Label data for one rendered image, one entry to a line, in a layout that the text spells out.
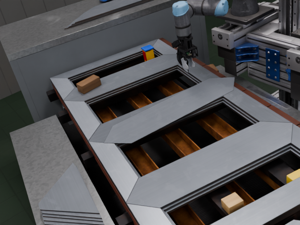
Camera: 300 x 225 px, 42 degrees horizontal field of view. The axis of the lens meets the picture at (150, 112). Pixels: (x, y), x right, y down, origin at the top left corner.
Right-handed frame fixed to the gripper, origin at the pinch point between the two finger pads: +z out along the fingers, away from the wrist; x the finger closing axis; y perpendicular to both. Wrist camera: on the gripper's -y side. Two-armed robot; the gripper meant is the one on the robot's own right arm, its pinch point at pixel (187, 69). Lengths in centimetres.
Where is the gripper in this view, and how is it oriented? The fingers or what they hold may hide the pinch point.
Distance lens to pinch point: 203.0
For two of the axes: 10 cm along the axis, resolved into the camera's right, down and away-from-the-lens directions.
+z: 1.8, 8.2, 5.4
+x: 8.9, -3.7, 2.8
